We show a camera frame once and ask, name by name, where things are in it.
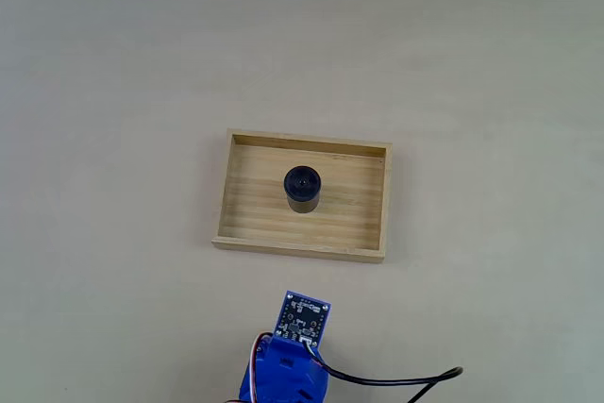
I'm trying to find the black cylinder canister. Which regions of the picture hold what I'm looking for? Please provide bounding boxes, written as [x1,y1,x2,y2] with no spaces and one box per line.
[282,164,324,216]

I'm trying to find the shallow wooden box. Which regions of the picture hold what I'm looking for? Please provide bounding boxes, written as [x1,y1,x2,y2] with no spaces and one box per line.
[210,127,394,265]

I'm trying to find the red white black servo wire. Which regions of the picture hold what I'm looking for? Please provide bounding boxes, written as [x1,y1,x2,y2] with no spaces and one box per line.
[225,331,276,403]

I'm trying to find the blue camera circuit board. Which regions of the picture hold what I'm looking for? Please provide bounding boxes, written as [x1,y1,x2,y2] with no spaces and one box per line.
[273,289,333,347]

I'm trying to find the black camera cable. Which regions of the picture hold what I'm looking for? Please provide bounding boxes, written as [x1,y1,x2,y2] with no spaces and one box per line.
[303,339,465,403]

